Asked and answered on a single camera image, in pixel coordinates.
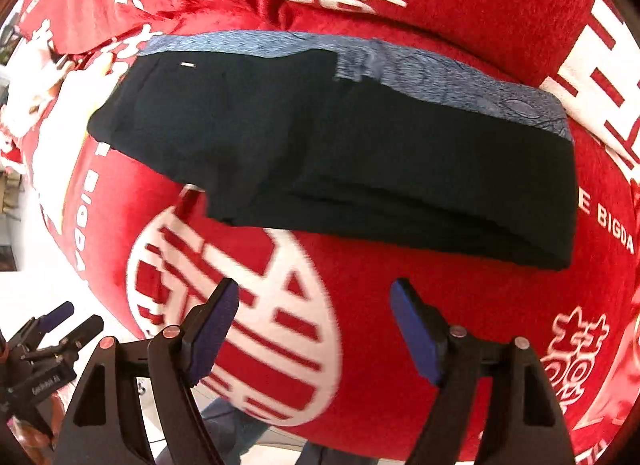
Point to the person's left leg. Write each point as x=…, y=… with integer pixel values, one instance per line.
x=230, y=425

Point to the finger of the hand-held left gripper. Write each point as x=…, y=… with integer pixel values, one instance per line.
x=59, y=313
x=85, y=327

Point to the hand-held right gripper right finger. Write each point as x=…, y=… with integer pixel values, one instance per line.
x=415, y=335

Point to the person's right leg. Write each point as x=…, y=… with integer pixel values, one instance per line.
x=325, y=455

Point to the red printed blanket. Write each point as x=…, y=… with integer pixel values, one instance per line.
x=450, y=5

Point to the person's left hand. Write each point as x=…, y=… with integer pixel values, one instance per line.
x=32, y=437

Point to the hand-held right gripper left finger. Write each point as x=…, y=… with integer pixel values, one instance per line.
x=212, y=335

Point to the person's leg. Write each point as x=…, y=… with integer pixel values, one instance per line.
x=325, y=455
x=230, y=425

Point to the white brown patterned cloth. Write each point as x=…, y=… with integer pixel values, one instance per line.
x=30, y=95

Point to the black pants with blue trim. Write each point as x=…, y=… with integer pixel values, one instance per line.
x=350, y=155

